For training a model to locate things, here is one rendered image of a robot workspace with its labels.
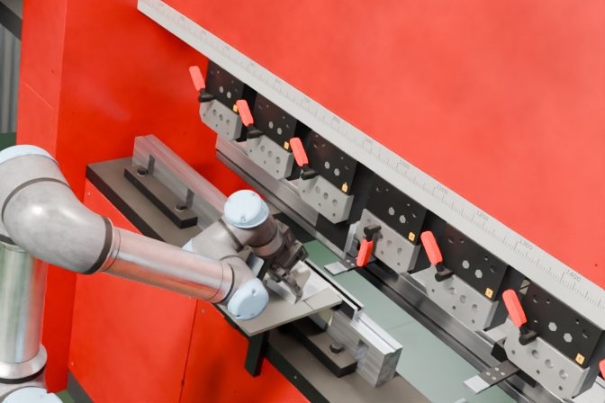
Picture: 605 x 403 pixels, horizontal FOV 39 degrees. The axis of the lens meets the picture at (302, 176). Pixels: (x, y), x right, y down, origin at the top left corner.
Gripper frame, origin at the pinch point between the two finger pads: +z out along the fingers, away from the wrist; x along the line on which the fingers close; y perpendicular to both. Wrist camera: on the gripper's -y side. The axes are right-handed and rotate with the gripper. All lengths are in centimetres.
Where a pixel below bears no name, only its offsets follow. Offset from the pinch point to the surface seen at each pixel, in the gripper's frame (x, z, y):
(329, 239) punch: -0.8, -0.4, 14.6
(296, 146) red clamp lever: 10.2, -19.0, 23.4
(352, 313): -12.8, 7.4, 5.1
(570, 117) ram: -46, -47, 41
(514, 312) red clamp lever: -50, -24, 15
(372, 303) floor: 54, 169, 45
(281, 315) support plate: -5.1, -3.9, -6.1
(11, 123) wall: 255, 134, 10
